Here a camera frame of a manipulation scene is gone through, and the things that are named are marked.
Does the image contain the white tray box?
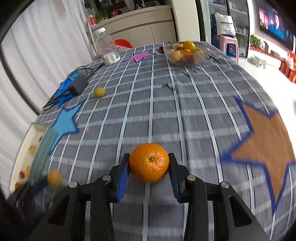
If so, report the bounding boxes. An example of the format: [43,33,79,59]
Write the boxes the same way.
[9,123,57,193]

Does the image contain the glass fruit bowl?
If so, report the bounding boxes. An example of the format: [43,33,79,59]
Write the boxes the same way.
[163,41,209,67]

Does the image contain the yellow-green round fruit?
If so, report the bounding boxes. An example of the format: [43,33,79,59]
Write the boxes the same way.
[93,87,106,98]

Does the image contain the black power cable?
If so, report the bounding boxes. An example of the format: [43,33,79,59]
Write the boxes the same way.
[41,62,105,110]

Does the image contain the husked physalis fruit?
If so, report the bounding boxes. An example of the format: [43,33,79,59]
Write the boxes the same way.
[47,169,63,188]

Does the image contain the blue felt star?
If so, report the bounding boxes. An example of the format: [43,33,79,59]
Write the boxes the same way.
[49,101,85,155]

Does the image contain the large orange mandarin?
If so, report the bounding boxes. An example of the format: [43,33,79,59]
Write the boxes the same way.
[129,143,170,184]

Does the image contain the physalis in tray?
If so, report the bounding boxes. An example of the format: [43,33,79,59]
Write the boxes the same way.
[28,145,37,156]

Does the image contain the black power adapter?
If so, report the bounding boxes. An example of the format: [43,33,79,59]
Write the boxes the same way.
[68,75,88,97]

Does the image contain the white shopping bag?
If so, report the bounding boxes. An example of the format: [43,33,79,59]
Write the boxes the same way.
[215,13,236,37]

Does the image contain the small orange in tray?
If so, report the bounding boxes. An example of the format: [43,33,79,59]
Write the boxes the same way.
[15,182,21,189]

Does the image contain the clear plastic bottle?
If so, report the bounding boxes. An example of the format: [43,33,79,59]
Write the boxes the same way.
[94,27,120,65]

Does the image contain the red gift boxes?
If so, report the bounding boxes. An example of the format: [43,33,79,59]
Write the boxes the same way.
[279,51,296,83]

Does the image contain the red tomato in tray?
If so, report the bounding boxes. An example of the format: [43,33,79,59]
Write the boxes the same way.
[19,171,26,179]

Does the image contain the potted green plant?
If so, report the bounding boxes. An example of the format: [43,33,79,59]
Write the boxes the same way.
[250,35,261,49]

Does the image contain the pink plastic stool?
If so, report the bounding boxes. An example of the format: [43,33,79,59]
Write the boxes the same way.
[212,35,239,63]

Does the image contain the white kitchen counter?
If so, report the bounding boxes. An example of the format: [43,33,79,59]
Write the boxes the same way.
[91,5,177,48]

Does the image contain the grey checkered tablecloth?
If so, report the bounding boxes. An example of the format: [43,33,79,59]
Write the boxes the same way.
[44,45,295,240]

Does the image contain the red plastic stool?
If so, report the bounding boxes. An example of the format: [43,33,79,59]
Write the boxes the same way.
[114,39,133,49]

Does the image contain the wall television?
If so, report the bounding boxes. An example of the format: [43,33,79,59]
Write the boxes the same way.
[257,1,294,50]

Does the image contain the pink felt star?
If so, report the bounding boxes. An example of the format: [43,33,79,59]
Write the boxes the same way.
[126,51,154,63]

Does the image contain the brown felt star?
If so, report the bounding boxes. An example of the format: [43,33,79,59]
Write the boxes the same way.
[220,96,295,213]

